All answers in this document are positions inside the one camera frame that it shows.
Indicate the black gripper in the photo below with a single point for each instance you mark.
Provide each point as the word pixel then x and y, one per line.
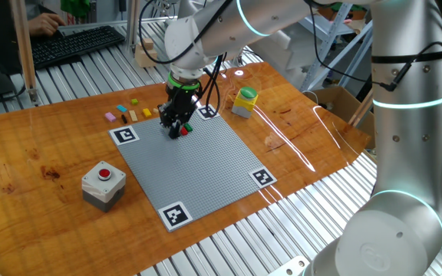
pixel 180 103

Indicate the red Lego brick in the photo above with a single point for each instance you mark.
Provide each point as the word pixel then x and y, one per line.
pixel 184 131

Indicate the dark green Lego brick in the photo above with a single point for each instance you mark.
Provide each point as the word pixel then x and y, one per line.
pixel 188 127

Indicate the yellow Lego brick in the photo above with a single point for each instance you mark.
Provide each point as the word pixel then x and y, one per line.
pixel 147 112

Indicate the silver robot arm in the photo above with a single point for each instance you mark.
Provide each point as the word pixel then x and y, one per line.
pixel 397 237

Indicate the long tan Lego brick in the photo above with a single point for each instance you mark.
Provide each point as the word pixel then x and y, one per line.
pixel 133 115

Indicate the lime Lego brick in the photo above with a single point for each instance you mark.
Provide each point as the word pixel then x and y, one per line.
pixel 134 102

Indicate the narrow black Lego brick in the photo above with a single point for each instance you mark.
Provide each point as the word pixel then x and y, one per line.
pixel 124 119

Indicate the cyan Lego brick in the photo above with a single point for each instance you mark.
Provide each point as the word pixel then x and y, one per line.
pixel 121 108

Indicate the grey Lego baseplate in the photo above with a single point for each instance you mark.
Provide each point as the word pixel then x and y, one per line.
pixel 198 172

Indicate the pink Lego brick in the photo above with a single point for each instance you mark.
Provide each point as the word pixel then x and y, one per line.
pixel 110 117

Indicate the operator bare hand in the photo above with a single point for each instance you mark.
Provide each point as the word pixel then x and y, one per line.
pixel 44 23

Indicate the paper fiducial marker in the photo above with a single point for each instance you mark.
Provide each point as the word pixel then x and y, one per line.
pixel 124 135
pixel 208 112
pixel 175 215
pixel 263 177

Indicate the wooden block puzzle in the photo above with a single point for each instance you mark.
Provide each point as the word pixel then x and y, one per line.
pixel 144 57

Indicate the green button yellow box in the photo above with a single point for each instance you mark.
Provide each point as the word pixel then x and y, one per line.
pixel 244 105

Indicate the red push button box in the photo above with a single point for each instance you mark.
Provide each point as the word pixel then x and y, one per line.
pixel 102 191

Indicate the black keyboard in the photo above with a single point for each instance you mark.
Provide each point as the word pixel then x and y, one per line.
pixel 75 44

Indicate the white foam block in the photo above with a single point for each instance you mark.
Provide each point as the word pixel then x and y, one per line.
pixel 278 50

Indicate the green cloth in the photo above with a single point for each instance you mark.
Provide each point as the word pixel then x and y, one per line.
pixel 75 7

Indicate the orange wooden board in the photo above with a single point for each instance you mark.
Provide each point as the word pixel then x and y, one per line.
pixel 33 230

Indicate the open cardboard box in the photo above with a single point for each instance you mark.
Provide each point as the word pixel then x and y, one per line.
pixel 344 103

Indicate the slanted aluminium profile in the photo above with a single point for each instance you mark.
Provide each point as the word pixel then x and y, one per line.
pixel 361 111

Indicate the aluminium frame post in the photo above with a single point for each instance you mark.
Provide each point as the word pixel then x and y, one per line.
pixel 132 27

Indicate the tan frame post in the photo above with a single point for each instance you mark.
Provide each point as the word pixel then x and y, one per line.
pixel 24 50

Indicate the grey metal shelf frame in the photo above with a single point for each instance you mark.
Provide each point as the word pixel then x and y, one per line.
pixel 322 57

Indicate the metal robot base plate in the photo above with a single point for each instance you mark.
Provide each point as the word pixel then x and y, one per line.
pixel 290 268

